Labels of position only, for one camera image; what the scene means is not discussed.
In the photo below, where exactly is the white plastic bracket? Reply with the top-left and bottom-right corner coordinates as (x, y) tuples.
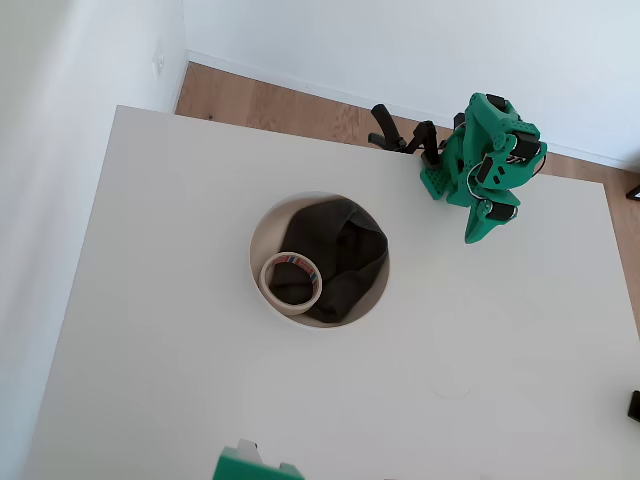
(235, 438), (265, 464)

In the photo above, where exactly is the black table clamp long handle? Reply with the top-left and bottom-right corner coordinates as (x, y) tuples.
(367, 103), (447, 169)

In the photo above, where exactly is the thin white wire loop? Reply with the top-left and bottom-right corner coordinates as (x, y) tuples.
(463, 158), (491, 200)

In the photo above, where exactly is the green printed part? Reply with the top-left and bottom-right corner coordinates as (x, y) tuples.
(213, 446), (306, 480)

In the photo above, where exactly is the white round bowl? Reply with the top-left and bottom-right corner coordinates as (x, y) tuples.
(248, 189), (392, 332)

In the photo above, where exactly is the white masking tape roll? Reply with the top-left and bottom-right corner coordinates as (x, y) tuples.
(259, 251), (324, 317)

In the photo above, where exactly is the dark grey cloth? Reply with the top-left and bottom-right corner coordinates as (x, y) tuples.
(269, 198), (390, 325)

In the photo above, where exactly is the white baseboard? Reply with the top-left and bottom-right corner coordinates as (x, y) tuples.
(168, 48), (640, 174)

